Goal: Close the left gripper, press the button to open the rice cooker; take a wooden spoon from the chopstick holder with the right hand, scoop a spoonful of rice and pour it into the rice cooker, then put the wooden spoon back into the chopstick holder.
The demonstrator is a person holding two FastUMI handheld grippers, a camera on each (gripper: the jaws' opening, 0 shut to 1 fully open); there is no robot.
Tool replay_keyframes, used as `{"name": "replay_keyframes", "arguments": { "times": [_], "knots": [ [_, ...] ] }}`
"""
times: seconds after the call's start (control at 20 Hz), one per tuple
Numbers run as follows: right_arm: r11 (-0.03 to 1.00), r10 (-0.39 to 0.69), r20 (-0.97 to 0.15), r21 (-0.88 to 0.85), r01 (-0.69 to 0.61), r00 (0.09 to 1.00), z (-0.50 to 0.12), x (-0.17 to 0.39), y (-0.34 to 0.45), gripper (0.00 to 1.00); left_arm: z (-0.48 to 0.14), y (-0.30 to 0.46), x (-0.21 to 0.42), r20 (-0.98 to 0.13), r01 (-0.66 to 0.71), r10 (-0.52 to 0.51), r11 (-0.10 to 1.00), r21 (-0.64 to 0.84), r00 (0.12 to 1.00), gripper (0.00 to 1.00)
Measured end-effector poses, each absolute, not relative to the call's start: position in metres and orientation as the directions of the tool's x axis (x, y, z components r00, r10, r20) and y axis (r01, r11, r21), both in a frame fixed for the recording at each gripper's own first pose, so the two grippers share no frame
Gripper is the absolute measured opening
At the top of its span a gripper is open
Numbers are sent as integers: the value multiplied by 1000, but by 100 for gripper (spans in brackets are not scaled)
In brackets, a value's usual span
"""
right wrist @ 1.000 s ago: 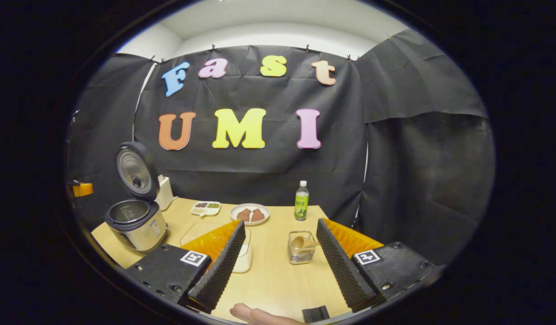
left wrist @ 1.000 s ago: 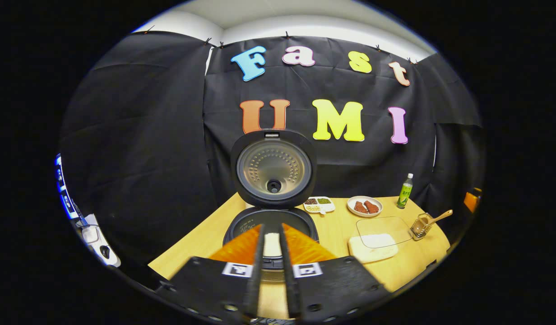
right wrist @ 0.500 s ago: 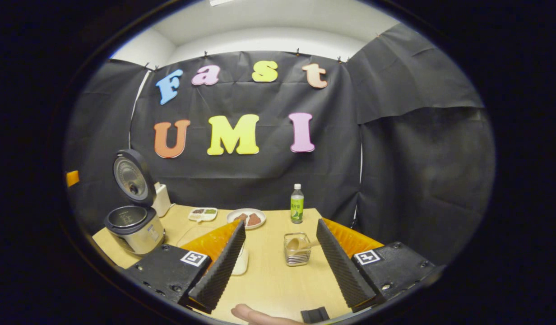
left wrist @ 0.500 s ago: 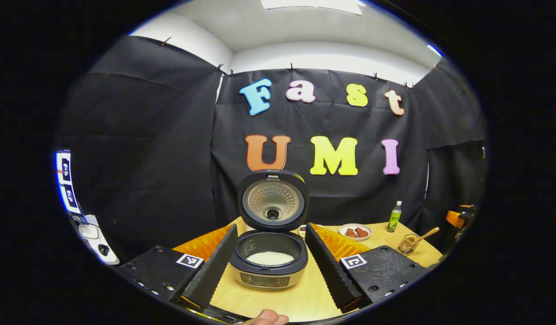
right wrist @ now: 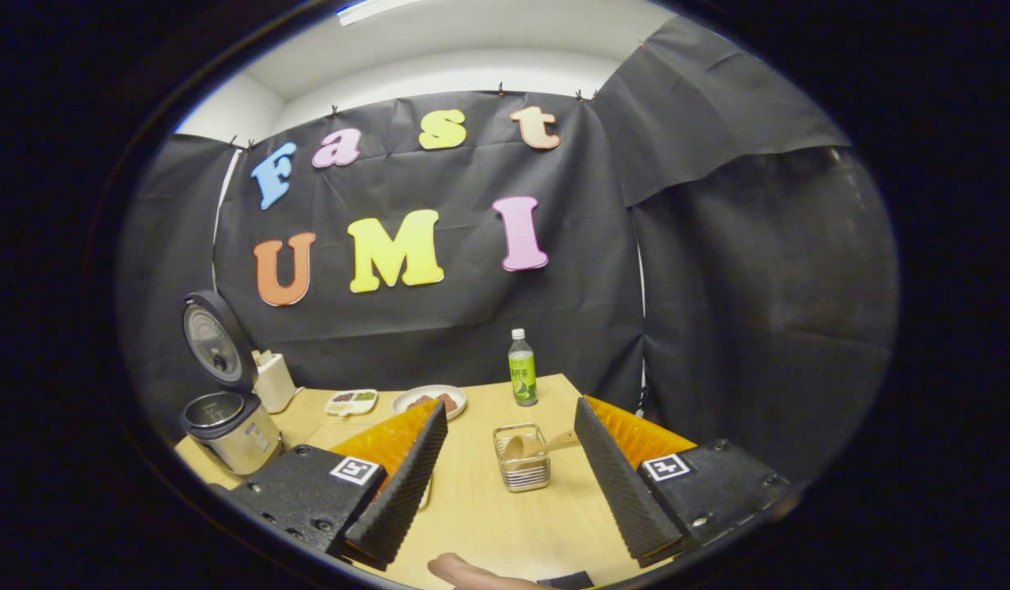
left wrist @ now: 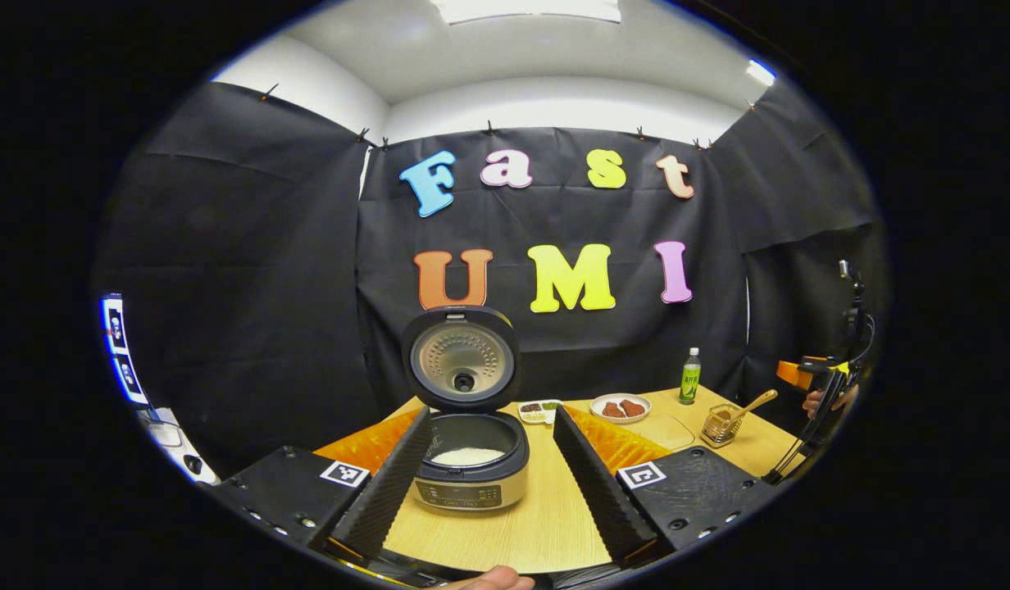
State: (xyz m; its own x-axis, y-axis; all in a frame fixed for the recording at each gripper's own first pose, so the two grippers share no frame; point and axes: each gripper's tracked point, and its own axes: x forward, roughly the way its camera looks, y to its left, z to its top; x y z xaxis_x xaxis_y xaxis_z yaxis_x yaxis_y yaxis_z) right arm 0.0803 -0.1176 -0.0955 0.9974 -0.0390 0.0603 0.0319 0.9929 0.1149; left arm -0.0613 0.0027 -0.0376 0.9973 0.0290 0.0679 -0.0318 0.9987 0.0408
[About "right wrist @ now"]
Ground white toaster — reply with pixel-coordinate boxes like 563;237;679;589
251;350;298;414

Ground wooden spoon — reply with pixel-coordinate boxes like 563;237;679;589
503;430;581;462

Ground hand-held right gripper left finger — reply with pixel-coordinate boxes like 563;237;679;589
226;400;448;572

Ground white compartment seasoning dish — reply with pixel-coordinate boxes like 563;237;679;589
325;388;380;417

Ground ceiling light panel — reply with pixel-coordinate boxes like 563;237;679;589
335;0;424;25

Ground green tea bottle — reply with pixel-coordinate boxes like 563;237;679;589
507;329;539;407

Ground white round plate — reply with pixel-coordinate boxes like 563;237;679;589
392;384;468;420

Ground black backdrop cloth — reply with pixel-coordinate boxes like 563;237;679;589
116;16;899;484

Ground black and silver rice cooker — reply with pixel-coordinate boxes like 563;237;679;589
180;290;284;478

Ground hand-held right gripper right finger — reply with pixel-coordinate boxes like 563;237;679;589
574;396;793;568

